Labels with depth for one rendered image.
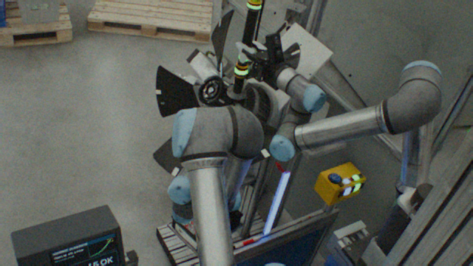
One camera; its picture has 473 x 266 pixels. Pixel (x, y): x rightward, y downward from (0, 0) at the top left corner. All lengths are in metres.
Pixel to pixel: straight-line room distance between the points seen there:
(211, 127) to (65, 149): 2.23
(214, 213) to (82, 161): 2.13
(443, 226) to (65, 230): 0.86
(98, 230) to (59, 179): 1.87
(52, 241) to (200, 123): 0.46
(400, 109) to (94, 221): 0.82
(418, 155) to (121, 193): 1.99
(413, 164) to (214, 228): 0.65
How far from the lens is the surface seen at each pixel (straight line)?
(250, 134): 1.09
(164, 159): 1.73
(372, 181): 2.20
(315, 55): 1.84
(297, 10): 2.04
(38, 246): 1.15
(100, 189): 2.92
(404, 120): 1.15
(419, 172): 1.41
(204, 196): 1.05
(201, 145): 1.04
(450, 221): 0.83
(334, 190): 1.63
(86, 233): 1.15
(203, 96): 1.68
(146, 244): 2.65
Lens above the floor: 2.18
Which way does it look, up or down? 40 degrees down
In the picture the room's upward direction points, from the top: 12 degrees clockwise
